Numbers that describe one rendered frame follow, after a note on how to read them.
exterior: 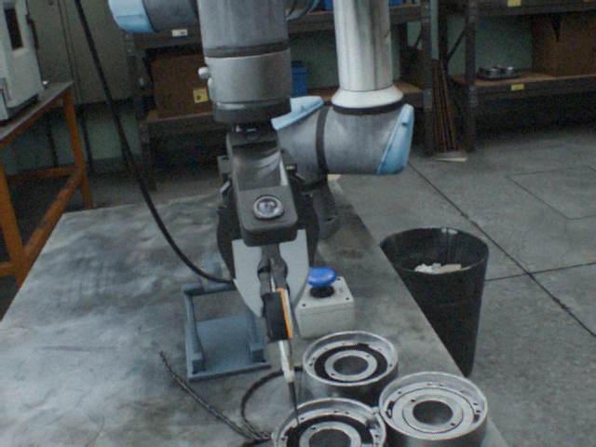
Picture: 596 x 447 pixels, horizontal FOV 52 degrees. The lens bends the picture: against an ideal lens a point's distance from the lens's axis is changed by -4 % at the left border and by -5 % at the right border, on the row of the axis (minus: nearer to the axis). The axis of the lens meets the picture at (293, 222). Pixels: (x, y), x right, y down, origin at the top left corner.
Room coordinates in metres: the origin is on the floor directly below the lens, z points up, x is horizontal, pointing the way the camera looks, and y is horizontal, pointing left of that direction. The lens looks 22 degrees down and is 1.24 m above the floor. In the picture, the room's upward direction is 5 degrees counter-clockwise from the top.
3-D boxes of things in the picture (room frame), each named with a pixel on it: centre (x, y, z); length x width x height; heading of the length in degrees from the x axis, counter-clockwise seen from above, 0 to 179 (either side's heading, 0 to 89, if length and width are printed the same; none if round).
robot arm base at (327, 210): (1.07, -0.01, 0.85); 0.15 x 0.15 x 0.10
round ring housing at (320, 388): (0.58, -0.05, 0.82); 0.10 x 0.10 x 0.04
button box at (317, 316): (0.73, -0.03, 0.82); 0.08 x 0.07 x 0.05; 6
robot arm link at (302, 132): (1.06, -0.02, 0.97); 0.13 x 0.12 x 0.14; 70
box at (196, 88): (4.11, 0.62, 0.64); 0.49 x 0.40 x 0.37; 101
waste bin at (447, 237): (1.71, -0.41, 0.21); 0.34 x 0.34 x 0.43
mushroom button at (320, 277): (0.73, -0.03, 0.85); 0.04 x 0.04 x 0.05
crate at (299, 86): (4.19, 0.09, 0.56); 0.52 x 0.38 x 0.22; 93
